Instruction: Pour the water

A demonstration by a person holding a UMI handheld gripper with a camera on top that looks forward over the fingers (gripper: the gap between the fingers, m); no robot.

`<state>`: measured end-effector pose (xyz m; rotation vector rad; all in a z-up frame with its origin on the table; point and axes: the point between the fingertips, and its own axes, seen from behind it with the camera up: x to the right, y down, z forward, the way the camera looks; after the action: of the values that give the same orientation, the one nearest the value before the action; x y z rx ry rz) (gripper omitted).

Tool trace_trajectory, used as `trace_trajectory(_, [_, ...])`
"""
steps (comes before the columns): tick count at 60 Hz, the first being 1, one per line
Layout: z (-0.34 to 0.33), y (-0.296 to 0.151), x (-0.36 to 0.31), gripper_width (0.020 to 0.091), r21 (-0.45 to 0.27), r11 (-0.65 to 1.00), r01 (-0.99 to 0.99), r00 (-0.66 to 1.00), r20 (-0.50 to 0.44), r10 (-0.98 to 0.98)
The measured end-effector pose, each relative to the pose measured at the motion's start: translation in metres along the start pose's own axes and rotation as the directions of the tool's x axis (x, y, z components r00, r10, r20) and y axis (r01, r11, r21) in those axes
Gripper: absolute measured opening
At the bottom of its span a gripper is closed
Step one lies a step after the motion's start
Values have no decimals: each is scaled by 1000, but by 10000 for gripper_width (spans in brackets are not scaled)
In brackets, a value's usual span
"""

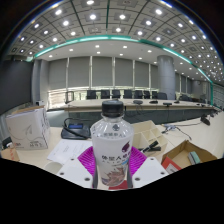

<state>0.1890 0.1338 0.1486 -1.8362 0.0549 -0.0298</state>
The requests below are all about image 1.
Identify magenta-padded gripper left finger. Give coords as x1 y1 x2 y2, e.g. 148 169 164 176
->
55 145 98 189

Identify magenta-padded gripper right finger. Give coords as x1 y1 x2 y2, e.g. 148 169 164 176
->
126 145 168 189

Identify clear black-capped water bottle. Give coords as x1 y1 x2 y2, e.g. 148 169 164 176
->
89 99 135 187

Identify white printed paper sheet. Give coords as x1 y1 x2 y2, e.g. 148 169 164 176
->
46 138 94 166

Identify black clip tool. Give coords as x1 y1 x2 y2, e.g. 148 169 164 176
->
142 140 162 153

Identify open brown box, red lid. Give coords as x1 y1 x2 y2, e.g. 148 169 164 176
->
161 139 218 174

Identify black desk phone console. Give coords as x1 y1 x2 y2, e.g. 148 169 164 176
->
60 117 93 140

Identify small open white divided box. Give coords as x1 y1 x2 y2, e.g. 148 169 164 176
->
130 119 169 155

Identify small green eraser block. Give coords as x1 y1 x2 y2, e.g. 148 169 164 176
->
187 150 202 166

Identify large white cardboard box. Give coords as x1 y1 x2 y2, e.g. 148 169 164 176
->
5 106 51 151

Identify long curved conference table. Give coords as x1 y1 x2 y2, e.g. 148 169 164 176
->
63 98 216 116

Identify black power strip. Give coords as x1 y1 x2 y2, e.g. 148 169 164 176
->
1 136 13 150

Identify black table microphone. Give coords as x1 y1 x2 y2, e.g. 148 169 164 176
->
199 114 212 126

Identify row of black office chairs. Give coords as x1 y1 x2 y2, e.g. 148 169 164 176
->
64 89 201 103

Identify round ceiling lights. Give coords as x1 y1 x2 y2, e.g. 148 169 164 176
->
9 0 224 78

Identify thin dark cable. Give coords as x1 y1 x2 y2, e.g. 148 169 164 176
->
162 123 193 141

